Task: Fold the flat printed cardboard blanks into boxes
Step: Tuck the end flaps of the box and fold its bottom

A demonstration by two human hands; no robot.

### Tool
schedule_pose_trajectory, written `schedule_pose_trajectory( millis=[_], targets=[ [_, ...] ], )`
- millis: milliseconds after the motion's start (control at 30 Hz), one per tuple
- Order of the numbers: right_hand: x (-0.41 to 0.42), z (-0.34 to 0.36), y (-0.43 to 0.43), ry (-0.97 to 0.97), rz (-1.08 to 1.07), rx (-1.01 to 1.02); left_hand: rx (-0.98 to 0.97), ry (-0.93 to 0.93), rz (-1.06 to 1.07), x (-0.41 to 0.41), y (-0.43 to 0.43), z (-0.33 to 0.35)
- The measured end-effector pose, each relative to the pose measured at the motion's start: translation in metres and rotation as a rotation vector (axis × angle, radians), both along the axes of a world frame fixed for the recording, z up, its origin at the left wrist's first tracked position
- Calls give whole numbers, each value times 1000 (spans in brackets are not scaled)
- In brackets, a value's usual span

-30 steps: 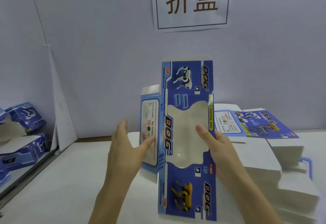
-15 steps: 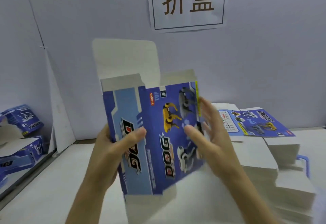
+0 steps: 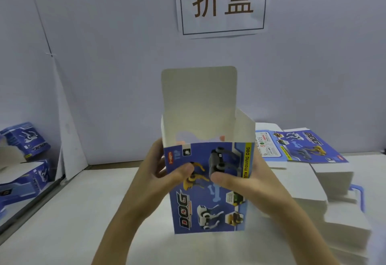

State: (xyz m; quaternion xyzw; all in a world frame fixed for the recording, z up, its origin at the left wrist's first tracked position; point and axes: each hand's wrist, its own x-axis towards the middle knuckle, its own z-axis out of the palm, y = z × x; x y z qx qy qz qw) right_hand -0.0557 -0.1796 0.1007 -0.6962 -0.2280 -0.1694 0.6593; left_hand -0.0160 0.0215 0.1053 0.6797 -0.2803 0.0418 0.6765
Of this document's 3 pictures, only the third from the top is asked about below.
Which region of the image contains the blue dog-print cardboard box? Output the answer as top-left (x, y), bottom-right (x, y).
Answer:
top-left (160, 66), bottom-right (257, 235)

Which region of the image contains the white paper wall sign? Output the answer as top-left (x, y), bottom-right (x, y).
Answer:
top-left (174, 0), bottom-right (272, 38)

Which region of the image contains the person's right forearm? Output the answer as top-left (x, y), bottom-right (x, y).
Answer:
top-left (270, 200), bottom-right (340, 265)

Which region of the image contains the person's left forearm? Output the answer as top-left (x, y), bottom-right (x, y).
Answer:
top-left (92, 208), bottom-right (152, 265)

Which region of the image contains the stack of boxes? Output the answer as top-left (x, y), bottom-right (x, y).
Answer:
top-left (255, 122), bottom-right (374, 264)

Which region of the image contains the person's left hand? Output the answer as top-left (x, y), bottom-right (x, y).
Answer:
top-left (117, 139), bottom-right (196, 224)

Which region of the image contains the person's right hand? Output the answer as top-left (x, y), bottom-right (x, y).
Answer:
top-left (209, 147), bottom-right (298, 218)

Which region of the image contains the pile of blue boxes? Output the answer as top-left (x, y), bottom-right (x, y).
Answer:
top-left (0, 122), bottom-right (55, 217)

